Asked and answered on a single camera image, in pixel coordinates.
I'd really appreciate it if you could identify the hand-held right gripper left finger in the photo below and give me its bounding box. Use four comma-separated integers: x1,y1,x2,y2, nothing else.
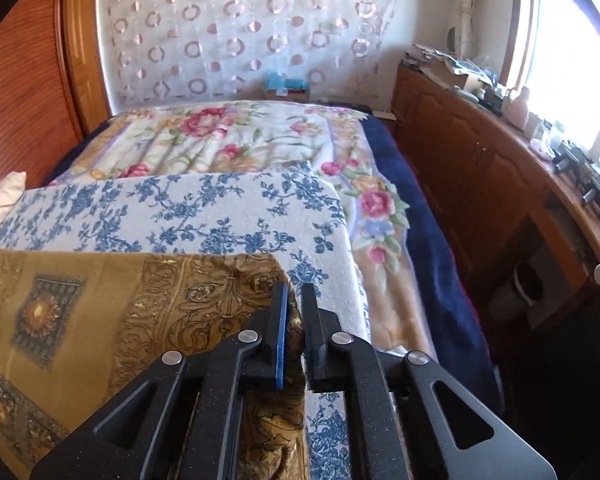
30,282,291,480

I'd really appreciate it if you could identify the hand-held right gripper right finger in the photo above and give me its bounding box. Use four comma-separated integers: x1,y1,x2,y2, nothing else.
300,282,556,480

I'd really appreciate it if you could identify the gold patterned garment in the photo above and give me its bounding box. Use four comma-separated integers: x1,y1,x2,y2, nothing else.
0,242,311,480

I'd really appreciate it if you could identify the navy blue bed sheet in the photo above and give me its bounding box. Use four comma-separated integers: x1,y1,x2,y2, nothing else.
45,110,506,411

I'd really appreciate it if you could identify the blue floral quilt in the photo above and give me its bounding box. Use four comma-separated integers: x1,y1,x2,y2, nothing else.
0,160,438,480

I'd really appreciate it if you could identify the white trash bin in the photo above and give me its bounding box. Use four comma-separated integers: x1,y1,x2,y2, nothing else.
490,260,546,321

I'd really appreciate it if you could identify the pink floral blanket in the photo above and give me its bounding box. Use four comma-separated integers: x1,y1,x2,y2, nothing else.
62,100,431,356

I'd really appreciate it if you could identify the long wooden cabinet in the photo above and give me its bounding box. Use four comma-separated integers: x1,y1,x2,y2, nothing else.
390,62,600,341

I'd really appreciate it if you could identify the pile of papers and cloths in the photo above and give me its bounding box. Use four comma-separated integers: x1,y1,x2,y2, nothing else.
400,42,496,91

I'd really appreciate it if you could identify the circle-patterned sheer curtain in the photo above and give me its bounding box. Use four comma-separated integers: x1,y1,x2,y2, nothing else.
97,0,401,116

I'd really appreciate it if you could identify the small white container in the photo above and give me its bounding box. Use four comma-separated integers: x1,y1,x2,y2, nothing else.
527,110,563,153

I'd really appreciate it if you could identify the white pillow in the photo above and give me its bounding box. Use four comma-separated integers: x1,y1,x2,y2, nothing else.
0,170,28,243

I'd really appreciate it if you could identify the white plastic bottle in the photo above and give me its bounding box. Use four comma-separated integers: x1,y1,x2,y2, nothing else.
510,86,531,126

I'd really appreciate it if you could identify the black device on cabinet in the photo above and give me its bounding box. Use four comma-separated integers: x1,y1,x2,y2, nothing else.
552,142,600,211

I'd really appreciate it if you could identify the wooden slatted wardrobe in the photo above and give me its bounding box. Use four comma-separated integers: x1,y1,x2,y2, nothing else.
0,0,113,201

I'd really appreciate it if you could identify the cream window curtain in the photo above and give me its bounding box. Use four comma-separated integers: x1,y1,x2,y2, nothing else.
447,0,481,61

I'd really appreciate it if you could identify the wood-framed window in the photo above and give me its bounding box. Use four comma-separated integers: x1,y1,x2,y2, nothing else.
505,0,600,171

